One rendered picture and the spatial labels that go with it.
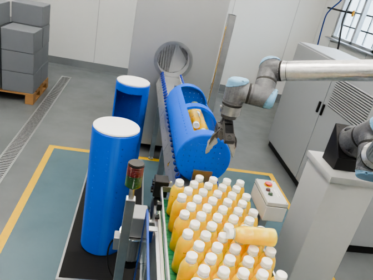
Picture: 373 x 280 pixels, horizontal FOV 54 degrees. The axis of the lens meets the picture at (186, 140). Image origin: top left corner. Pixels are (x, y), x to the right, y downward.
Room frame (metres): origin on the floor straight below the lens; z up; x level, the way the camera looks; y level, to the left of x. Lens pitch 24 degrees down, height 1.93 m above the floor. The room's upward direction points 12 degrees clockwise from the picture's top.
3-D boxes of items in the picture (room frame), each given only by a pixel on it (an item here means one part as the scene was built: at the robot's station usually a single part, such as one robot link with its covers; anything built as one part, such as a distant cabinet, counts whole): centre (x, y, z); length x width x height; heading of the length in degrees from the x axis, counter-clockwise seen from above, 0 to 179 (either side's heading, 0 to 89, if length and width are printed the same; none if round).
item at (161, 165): (2.66, 0.16, 0.31); 0.06 x 0.06 x 0.63; 11
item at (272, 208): (1.50, -0.44, 1.05); 0.20 x 0.10 x 0.10; 11
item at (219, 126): (1.56, -0.16, 1.34); 0.09 x 0.08 x 0.12; 11
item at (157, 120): (3.63, 0.35, 0.31); 0.06 x 0.06 x 0.63; 11
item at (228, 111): (1.56, -0.16, 1.42); 0.10 x 0.09 x 0.05; 101
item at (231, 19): (3.17, -0.15, 0.85); 0.06 x 0.06 x 1.70; 11
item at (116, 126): (1.99, 0.42, 1.03); 0.28 x 0.28 x 0.01
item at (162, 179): (1.56, 0.07, 0.95); 0.10 x 0.07 x 0.10; 101
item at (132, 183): (1.20, 0.16, 1.18); 0.06 x 0.06 x 0.05
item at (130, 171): (1.20, 0.16, 1.23); 0.06 x 0.06 x 0.04
